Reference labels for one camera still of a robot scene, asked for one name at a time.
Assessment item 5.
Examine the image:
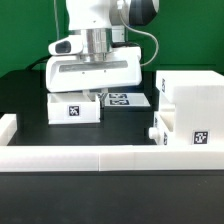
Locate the white drawer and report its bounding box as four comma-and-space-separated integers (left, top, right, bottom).
148, 111, 174, 145
47, 92, 100, 125

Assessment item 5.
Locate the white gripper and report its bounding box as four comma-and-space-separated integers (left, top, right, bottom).
46, 47, 142, 101

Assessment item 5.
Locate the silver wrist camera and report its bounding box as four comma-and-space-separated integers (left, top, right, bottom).
48, 35, 83, 56

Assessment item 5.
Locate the white drawer cabinet box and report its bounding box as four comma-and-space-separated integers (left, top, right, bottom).
154, 70, 224, 146

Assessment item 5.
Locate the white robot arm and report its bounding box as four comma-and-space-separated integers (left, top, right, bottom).
46, 0, 159, 93

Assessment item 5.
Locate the white U-shaped fence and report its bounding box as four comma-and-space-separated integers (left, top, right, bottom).
0, 114, 224, 172

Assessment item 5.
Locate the white marker base plate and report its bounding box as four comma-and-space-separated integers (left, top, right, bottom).
101, 93, 150, 107

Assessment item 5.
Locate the black cable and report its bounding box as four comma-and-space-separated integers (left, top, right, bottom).
25, 54, 51, 72

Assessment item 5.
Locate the white front drawer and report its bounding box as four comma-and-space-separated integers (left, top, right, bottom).
148, 111, 174, 145

